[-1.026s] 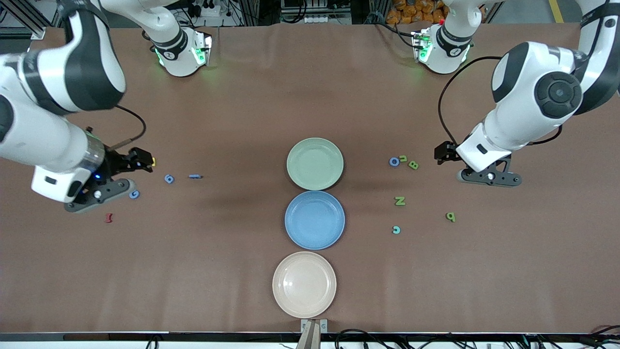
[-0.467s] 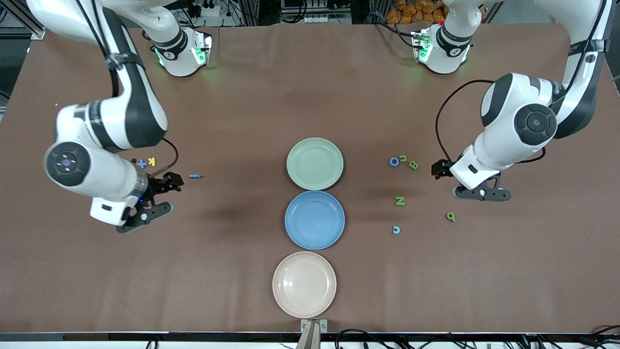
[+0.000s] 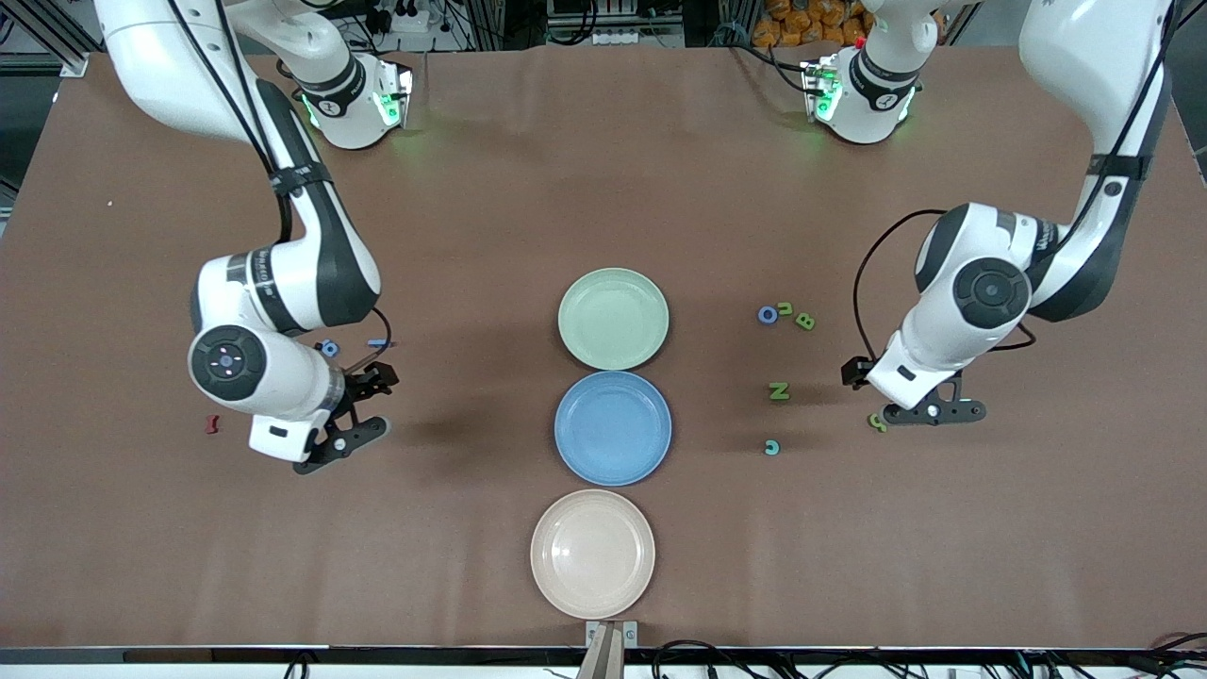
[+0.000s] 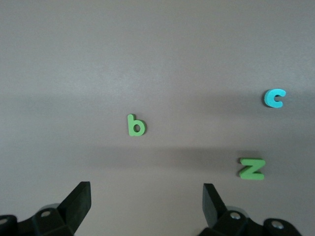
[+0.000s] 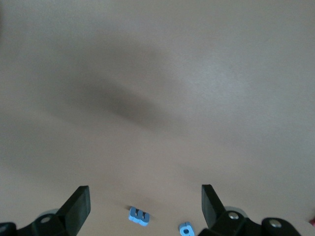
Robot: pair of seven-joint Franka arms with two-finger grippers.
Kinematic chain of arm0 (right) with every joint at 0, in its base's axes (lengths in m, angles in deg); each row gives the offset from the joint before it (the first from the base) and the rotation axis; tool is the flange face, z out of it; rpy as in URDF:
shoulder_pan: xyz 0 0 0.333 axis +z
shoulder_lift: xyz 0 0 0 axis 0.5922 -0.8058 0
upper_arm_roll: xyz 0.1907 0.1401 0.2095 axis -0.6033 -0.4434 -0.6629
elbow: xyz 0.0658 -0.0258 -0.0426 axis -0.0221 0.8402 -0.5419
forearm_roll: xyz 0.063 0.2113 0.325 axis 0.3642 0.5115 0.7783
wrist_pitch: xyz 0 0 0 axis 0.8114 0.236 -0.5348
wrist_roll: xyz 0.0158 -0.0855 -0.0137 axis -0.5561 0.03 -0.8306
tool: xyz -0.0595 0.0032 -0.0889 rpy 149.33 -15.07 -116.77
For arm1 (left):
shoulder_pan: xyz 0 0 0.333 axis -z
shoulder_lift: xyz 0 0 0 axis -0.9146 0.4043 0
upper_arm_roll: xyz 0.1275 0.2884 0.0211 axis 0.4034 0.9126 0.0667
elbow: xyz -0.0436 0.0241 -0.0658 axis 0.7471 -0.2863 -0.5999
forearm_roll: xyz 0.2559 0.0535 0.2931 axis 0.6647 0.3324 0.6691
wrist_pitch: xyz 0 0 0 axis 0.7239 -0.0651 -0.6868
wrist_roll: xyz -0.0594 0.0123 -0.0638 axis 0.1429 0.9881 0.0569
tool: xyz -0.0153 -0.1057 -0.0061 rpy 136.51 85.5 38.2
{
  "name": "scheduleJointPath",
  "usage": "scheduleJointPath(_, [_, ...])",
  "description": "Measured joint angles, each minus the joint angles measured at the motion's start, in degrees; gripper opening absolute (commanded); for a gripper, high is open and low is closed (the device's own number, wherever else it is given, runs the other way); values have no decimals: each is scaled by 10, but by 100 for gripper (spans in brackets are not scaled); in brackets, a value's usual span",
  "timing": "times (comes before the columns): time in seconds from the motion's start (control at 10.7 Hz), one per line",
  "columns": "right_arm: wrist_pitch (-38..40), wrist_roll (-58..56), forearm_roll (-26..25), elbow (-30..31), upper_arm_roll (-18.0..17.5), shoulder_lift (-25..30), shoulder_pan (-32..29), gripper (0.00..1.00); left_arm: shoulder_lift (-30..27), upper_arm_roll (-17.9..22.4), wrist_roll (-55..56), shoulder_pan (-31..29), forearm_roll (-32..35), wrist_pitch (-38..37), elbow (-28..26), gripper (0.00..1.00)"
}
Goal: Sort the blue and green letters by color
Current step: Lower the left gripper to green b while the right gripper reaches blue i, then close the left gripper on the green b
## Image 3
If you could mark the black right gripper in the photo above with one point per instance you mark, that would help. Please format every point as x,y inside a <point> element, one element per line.
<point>362,386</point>

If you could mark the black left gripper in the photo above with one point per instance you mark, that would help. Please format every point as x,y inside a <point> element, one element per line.
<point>856,372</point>

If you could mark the green foam letter b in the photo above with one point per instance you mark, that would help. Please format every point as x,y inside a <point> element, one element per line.
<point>877,424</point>
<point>804,322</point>

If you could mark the blue foam lowercase g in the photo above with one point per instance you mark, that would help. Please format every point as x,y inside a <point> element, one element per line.
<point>334,351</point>

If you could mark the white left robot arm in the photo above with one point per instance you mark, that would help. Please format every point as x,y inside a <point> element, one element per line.
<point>934,339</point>

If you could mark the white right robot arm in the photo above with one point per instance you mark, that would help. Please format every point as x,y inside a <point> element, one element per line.
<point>283,387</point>

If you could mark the green foam letter N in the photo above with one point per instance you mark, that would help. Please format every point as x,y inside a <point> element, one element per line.
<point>779,391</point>

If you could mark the blue foam letter O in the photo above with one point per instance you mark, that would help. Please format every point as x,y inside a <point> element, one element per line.
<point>760,315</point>

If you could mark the brown table cover sheet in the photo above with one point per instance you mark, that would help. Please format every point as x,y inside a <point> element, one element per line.
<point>424,566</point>

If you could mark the blue plate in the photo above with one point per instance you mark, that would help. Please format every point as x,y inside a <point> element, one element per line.
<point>613,429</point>

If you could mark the pale green plate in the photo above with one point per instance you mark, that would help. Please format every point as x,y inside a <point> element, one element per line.
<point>613,319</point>

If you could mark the beige plate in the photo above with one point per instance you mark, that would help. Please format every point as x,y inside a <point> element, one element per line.
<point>592,554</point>

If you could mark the pile of orange objects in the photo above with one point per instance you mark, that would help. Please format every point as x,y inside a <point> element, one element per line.
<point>801,24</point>

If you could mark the white power strip with plugs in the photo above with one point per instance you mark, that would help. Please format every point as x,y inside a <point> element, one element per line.
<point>410,21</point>

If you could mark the black equipment behind table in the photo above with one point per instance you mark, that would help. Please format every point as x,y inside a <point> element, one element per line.
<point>566,14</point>

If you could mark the grey metal mount bracket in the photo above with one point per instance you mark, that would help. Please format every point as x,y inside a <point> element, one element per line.
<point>630,634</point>

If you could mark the tan camera post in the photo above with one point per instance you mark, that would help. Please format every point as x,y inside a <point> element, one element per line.
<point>603,660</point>

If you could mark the aluminium frame extrusion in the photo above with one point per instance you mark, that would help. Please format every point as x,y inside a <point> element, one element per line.
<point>75,64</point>

